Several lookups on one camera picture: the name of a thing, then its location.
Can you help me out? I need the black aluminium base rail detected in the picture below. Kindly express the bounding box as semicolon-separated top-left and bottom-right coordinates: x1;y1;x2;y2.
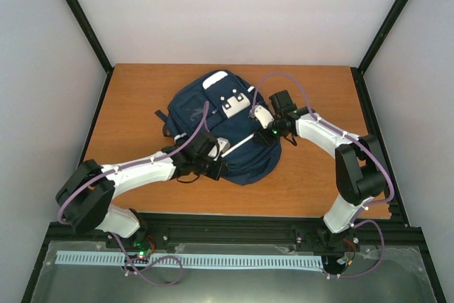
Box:
45;210;426;258

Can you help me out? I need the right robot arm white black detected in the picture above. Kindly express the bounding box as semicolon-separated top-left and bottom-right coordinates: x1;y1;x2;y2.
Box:
250;90;392;250

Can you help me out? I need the black frame post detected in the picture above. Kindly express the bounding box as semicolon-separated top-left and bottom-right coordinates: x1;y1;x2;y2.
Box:
65;0;114;76
358;0;409;77

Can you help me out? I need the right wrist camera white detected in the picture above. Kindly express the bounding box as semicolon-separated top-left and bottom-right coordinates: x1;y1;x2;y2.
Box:
250;105;274;129

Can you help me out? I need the light blue cable duct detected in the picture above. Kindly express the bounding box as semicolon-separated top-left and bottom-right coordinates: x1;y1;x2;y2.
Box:
55;250;323;271

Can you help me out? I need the navy blue backpack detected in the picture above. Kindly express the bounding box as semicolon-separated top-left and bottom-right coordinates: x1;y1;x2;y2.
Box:
155;70;282;185

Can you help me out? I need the left black frame post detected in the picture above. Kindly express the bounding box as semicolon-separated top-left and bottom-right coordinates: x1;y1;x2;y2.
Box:
65;0;114;76

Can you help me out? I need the right black frame post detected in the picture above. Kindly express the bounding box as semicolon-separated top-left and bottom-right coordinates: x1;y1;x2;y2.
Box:
358;0;409;77

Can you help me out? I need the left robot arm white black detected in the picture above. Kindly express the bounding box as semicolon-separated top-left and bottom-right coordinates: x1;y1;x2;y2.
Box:
55;130;230;248

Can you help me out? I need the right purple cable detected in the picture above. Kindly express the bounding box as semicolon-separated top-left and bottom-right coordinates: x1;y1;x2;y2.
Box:
250;72;395;280

